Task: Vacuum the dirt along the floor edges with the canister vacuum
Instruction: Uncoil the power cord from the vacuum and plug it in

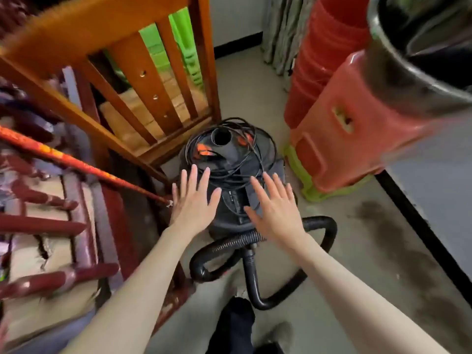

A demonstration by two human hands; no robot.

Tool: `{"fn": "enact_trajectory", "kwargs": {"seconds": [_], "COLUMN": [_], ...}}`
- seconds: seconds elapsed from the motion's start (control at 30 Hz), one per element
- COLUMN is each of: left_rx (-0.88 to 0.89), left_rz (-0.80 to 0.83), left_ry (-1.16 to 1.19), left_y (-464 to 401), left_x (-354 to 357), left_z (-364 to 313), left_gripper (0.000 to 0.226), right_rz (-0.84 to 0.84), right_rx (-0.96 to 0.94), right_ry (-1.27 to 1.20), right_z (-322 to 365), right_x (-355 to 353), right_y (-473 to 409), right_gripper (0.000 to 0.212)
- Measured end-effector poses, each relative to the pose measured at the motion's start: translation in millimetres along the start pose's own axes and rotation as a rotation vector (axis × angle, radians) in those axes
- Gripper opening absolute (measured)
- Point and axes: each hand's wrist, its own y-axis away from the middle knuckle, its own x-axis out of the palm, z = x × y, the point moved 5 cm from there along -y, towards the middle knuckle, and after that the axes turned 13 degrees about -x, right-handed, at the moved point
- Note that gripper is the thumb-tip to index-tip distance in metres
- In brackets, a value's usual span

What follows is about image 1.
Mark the person's right hand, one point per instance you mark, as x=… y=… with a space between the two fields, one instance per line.
x=279 y=214

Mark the person's left hand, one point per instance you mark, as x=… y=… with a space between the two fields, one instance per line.
x=193 y=206

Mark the grey vacuum cleaner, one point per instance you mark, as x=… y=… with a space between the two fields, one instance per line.
x=233 y=197

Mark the brown sawdust dirt patch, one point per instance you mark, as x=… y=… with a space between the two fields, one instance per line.
x=383 y=217

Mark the person's right forearm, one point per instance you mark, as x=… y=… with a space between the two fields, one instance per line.
x=361 y=306

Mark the person's left forearm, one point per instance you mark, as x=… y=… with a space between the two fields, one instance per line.
x=133 y=306

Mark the tiled floor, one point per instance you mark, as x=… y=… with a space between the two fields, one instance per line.
x=354 y=254

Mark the person's black trousers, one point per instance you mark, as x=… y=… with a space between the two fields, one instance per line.
x=232 y=328

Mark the grey shoe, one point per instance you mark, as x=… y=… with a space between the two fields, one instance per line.
x=279 y=335

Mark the dark red wooden railing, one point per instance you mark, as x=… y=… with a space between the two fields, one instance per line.
x=44 y=226

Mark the stack of red stools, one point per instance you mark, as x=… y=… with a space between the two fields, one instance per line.
x=324 y=48

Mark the patterned curtain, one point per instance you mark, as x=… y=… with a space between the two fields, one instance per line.
x=287 y=29

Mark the steel pot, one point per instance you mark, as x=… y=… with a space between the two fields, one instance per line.
x=413 y=55

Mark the wooden chair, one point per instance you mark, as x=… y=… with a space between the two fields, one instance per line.
x=74 y=25

